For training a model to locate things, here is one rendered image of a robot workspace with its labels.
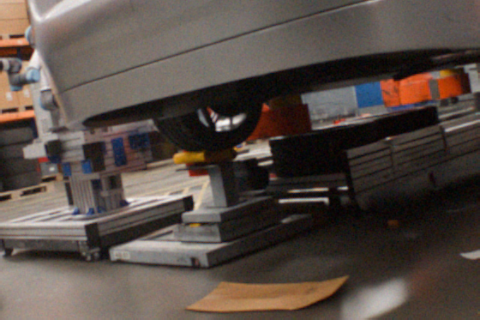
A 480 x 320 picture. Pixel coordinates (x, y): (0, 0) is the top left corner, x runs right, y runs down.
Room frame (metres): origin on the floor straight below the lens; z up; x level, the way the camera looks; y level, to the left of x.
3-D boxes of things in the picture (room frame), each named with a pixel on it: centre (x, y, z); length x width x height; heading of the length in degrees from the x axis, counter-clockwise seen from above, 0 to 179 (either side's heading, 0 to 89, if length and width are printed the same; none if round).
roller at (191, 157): (3.56, 0.02, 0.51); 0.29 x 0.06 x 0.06; 41
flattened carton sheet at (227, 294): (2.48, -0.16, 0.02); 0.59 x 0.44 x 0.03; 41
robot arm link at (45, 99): (4.20, 0.81, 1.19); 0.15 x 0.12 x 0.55; 55
